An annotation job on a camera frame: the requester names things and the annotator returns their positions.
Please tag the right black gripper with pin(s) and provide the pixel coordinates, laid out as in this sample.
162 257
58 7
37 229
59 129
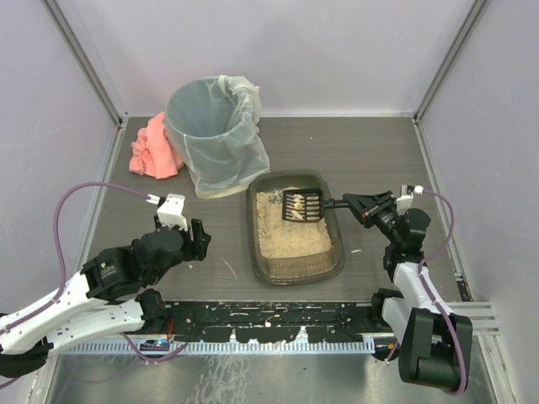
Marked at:
376 208

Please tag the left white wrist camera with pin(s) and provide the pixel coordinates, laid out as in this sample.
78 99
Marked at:
170 210

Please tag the black slotted litter scoop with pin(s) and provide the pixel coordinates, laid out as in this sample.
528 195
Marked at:
307 205

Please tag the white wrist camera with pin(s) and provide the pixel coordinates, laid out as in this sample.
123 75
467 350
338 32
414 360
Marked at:
406 199
170 210

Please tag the black taped base rail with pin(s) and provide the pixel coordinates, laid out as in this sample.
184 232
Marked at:
268 322

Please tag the bin with translucent bag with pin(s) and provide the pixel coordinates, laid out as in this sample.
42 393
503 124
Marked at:
212 123

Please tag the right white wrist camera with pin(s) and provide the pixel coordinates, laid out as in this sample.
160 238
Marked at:
406 199

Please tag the beige cat litter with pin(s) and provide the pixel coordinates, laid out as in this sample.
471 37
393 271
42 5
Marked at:
284 239

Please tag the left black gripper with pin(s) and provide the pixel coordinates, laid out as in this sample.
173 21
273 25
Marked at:
196 239

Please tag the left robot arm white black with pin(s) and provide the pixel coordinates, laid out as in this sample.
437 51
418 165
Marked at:
112 293

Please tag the dark translucent litter box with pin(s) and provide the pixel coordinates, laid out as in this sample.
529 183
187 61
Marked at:
284 271

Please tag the pink cloth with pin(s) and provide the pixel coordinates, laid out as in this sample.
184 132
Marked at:
152 152

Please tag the grey slotted cable duct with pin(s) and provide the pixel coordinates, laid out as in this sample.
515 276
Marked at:
299 346

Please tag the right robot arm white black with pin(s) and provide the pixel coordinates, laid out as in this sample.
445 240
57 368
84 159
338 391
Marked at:
435 342

